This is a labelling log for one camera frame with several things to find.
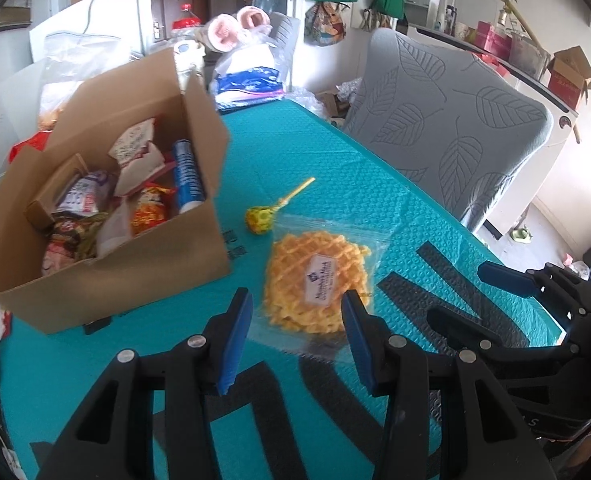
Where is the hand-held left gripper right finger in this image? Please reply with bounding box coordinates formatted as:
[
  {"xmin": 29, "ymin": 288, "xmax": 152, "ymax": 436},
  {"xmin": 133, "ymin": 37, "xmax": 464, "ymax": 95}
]
[{"xmin": 341, "ymin": 292, "xmax": 559, "ymax": 480}]

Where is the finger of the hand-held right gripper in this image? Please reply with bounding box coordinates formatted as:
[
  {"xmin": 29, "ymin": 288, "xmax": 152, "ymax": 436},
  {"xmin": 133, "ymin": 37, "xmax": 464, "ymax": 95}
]
[
  {"xmin": 427, "ymin": 306, "xmax": 583, "ymax": 363},
  {"xmin": 478, "ymin": 261, "xmax": 591, "ymax": 318}
]

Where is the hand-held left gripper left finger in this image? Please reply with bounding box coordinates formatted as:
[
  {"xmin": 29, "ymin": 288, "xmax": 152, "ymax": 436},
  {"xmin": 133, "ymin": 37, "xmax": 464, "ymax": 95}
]
[{"xmin": 38, "ymin": 287, "xmax": 309, "ymax": 480}]

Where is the bagged yellow waffle cookie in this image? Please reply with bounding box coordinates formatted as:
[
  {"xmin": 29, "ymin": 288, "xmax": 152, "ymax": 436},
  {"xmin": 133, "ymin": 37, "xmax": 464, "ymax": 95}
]
[{"xmin": 249, "ymin": 214, "xmax": 391, "ymax": 356}]

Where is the brown cardboard box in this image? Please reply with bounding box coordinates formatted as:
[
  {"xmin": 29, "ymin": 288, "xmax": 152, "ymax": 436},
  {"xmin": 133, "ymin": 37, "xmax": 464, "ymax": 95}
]
[{"xmin": 0, "ymin": 47, "xmax": 233, "ymax": 335}]

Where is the orange red snack packet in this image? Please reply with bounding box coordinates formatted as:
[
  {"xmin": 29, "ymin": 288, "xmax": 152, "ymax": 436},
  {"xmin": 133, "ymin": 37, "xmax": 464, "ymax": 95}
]
[{"xmin": 130, "ymin": 185, "xmax": 177, "ymax": 236}]

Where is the small clear plastic snack bag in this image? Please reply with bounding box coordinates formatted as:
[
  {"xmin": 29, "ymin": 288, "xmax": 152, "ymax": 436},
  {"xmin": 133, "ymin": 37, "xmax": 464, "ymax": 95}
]
[{"xmin": 95, "ymin": 197, "xmax": 136, "ymax": 258}]

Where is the blue white candy tube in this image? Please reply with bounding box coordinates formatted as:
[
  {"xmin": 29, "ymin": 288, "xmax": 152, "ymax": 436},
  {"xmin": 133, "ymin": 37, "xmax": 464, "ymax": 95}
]
[{"xmin": 172, "ymin": 139, "xmax": 206, "ymax": 213}]

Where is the dark brown snack packet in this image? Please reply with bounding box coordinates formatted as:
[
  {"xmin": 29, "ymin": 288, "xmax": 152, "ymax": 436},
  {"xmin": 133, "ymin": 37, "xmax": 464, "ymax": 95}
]
[{"xmin": 42, "ymin": 212, "xmax": 108, "ymax": 276}]

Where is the purple white snack packet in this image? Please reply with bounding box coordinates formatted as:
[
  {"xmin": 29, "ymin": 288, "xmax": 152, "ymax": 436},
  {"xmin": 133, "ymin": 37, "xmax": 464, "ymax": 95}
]
[{"xmin": 55, "ymin": 170, "xmax": 118, "ymax": 216}]

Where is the white red-trimmed drink mix packet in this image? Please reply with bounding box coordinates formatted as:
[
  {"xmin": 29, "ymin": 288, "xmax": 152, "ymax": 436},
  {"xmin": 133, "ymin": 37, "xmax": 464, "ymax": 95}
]
[{"xmin": 108, "ymin": 117, "xmax": 166, "ymax": 196}]

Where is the yellow green lollipop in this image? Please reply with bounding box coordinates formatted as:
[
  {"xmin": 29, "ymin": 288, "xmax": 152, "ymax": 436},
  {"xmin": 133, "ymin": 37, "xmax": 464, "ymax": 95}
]
[{"xmin": 245, "ymin": 177, "xmax": 317, "ymax": 236}]

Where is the white counter cabinet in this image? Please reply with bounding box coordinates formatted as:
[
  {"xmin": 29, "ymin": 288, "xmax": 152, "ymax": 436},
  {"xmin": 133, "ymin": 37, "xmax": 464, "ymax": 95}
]
[{"xmin": 475, "ymin": 57, "xmax": 583, "ymax": 238}]

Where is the grey leaf-pattern chair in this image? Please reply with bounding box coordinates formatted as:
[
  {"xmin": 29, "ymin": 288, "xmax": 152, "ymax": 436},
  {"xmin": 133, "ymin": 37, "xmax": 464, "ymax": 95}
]
[
  {"xmin": 270, "ymin": 12, "xmax": 301, "ymax": 96},
  {"xmin": 343, "ymin": 27, "xmax": 561, "ymax": 233}
]

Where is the teal printed table mat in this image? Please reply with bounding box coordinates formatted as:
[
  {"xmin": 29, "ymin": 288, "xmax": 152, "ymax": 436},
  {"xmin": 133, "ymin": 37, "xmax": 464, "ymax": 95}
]
[{"xmin": 0, "ymin": 97, "xmax": 566, "ymax": 480}]

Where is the small brown red carton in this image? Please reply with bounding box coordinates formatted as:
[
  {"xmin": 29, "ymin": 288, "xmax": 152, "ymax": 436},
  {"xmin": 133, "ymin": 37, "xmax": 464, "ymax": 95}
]
[{"xmin": 548, "ymin": 45, "xmax": 591, "ymax": 111}]

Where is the pink gift box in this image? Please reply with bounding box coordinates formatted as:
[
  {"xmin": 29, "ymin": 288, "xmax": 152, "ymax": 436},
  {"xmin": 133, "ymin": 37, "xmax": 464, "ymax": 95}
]
[{"xmin": 475, "ymin": 21, "xmax": 513, "ymax": 61}]

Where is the crumpled clear plastic bag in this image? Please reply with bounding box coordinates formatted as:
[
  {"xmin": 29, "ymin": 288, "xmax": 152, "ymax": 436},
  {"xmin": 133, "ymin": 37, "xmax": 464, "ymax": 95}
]
[{"xmin": 290, "ymin": 87, "xmax": 326, "ymax": 116}]

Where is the blue white tissue package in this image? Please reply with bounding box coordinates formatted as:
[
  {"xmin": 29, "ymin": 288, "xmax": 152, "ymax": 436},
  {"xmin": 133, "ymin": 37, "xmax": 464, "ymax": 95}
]
[{"xmin": 212, "ymin": 45, "xmax": 286, "ymax": 111}]

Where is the red foil packet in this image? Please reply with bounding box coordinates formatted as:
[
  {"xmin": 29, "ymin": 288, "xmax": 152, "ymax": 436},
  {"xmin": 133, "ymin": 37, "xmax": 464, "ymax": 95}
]
[{"xmin": 9, "ymin": 130, "xmax": 56, "ymax": 161}]

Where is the striped tote bag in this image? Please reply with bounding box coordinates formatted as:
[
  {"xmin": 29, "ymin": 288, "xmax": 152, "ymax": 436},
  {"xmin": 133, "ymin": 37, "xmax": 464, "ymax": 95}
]
[{"xmin": 358, "ymin": 7, "xmax": 396, "ymax": 31}]

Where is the pink fluffy slipper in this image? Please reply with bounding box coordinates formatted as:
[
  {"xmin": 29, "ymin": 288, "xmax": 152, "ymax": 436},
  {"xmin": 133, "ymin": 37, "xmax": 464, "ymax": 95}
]
[
  {"xmin": 238, "ymin": 6, "xmax": 272, "ymax": 31},
  {"xmin": 202, "ymin": 15, "xmax": 241, "ymax": 53}
]

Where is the colourful patterned tote bag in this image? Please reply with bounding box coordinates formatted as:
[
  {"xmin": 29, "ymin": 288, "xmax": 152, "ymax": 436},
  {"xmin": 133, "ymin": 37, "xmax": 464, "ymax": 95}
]
[{"xmin": 303, "ymin": 1, "xmax": 349, "ymax": 48}]

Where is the large clear bag of pastries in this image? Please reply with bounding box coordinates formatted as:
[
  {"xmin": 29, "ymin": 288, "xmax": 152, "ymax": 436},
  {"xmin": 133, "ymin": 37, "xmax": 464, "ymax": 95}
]
[{"xmin": 38, "ymin": 30, "xmax": 131, "ymax": 128}]

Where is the red label cola bottle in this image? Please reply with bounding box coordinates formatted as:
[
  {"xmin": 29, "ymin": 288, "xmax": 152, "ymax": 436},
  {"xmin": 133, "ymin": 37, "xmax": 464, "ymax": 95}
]
[{"xmin": 172, "ymin": 4, "xmax": 201, "ymax": 28}]

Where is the white board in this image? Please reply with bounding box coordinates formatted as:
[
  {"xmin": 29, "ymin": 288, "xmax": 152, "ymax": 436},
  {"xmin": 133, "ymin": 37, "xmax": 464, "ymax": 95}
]
[{"xmin": 0, "ymin": 57, "xmax": 46, "ymax": 121}]

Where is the white refrigerator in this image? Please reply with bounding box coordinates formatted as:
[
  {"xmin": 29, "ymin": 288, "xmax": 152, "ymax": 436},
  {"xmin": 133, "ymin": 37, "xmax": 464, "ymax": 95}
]
[{"xmin": 29, "ymin": 0, "xmax": 153, "ymax": 61}]

